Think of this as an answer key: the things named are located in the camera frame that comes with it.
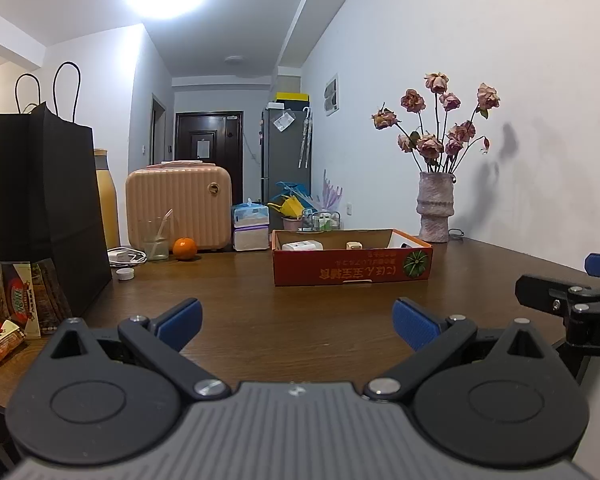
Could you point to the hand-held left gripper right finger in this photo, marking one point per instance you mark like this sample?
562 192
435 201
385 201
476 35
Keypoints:
415 325

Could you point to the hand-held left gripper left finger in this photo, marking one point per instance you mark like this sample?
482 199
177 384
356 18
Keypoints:
180 322

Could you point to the red cardboard box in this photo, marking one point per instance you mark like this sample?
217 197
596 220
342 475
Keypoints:
350 270

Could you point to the white gold cube bottle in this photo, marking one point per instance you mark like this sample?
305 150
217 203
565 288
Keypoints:
353 245

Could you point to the white cotton swab container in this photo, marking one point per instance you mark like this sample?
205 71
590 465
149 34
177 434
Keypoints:
302 247

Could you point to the small white cap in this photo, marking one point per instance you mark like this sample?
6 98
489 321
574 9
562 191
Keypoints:
125 274

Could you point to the orange fruit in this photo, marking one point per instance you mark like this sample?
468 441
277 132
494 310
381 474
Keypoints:
185 248

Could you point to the clear glass cup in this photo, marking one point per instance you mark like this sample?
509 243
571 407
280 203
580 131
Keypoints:
150 250

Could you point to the clear glass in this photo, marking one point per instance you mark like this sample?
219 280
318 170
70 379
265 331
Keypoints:
164 230

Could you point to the purple wet wipes pack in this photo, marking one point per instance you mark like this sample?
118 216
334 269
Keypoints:
251 239

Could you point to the pink speckled ceramic vase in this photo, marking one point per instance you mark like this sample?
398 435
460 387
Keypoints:
435 210

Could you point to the pink ribbed suitcase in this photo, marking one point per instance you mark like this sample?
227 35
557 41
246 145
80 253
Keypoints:
190 195

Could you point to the blue wet wipes pack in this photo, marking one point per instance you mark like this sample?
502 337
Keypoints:
250 215

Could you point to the yellow thermos bottle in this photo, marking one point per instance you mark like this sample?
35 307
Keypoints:
107 200

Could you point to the pink pot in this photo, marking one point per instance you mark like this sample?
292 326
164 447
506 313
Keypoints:
291 224

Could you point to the purple artificial flowers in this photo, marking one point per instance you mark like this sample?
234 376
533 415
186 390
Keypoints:
331 192

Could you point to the yellow plastic object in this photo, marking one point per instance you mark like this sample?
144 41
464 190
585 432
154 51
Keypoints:
290 206

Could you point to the striped snack packet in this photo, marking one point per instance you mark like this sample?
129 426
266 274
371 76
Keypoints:
22 295

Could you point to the dark brown entrance door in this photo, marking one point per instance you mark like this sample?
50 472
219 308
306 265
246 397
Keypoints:
225 160

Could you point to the blue plastic rack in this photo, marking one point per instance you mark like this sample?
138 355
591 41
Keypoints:
295 190

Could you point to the white paper on door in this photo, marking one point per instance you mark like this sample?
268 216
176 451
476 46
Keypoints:
203 148

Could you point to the dried pink roses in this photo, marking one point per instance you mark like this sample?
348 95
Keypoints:
430 145

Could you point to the black paper bag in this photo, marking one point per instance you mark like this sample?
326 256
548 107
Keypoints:
45 200

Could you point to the grey refrigerator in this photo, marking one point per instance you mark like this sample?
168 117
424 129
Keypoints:
285 160

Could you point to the dark side door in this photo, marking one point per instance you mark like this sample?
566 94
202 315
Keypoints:
157 130

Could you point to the folded white umbrella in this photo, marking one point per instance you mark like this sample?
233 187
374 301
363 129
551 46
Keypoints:
305 135

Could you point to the paper note on refrigerator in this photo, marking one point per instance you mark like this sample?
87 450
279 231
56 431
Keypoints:
283 121

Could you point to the yellow box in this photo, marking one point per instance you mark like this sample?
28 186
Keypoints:
292 96

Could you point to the small unlit ceiling lamp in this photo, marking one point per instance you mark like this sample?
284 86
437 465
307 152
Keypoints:
234 60

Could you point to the wall picture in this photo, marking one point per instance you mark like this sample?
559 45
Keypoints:
331 94

